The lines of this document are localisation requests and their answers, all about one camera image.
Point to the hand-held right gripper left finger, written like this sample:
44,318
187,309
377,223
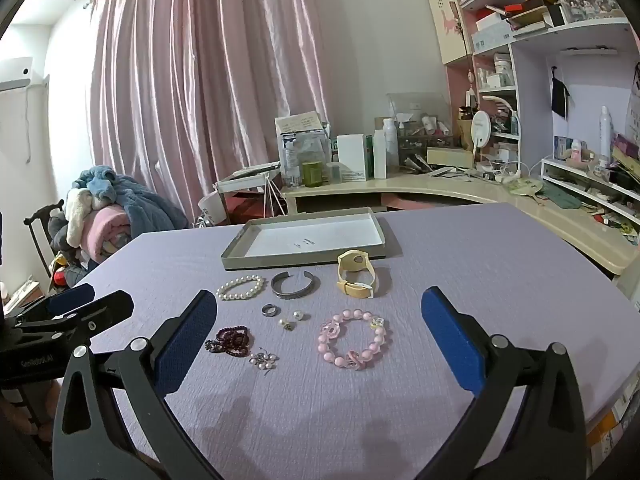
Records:
187,340

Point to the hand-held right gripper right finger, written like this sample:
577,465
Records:
450,335

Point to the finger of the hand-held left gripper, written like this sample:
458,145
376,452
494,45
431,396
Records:
70,297
102,310

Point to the silver earring cluster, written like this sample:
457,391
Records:
260,358

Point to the grey cardboard tray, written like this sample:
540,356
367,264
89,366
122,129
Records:
310,240

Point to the black wooden chair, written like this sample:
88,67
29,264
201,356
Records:
37,240

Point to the purple tablecloth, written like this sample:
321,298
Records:
450,260

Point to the pink blanket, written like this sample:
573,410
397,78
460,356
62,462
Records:
107,232

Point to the white fleece cloth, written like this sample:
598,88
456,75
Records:
80,210

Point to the silver cuff bangle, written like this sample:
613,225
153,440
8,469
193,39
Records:
290,294

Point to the blue fleece blanket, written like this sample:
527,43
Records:
145,205

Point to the yellow watch band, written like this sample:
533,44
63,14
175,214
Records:
350,260

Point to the cream curved desk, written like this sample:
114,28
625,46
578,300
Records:
550,215

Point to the beige hand fan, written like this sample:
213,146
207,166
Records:
525,187

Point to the white small side table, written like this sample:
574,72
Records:
240,182

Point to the white power strip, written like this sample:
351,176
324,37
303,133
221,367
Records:
507,176

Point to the green cloth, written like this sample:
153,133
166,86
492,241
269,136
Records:
560,195

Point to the beige flat box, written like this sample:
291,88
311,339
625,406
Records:
450,156

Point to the orange and white boxes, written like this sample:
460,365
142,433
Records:
607,430

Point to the tall white slim box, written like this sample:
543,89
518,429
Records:
380,155

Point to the green slim box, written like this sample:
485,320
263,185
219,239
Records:
370,157

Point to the gold box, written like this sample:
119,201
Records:
465,135

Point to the white spray bottle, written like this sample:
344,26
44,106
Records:
390,142

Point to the white cardboard box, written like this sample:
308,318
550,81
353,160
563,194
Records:
352,157

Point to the green glass jar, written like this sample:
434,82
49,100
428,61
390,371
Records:
312,175

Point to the round white vanity mirror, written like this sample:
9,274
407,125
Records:
481,130

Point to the clear bag of packets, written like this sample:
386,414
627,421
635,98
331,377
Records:
300,145

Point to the clear acrylic organiser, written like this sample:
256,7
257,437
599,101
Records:
420,110

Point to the white air conditioner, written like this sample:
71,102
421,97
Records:
15,72

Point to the white desk lamp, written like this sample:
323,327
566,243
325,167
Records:
500,101

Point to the white spray can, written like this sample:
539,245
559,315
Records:
605,132

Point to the black hanging pouch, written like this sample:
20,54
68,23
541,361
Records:
560,92

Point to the pink curtain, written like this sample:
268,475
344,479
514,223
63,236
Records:
200,60

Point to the cream cabinet door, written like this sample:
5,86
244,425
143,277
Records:
447,15

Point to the white and pink shelf unit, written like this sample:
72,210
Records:
590,32

